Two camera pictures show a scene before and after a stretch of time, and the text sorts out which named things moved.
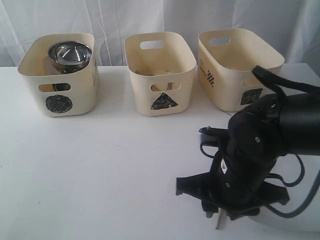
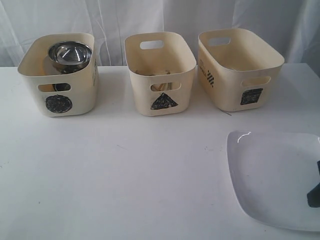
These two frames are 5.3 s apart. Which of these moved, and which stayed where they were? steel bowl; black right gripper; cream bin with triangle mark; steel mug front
Moved: black right gripper
Stayed: steel bowl; cream bin with triangle mark; steel mug front
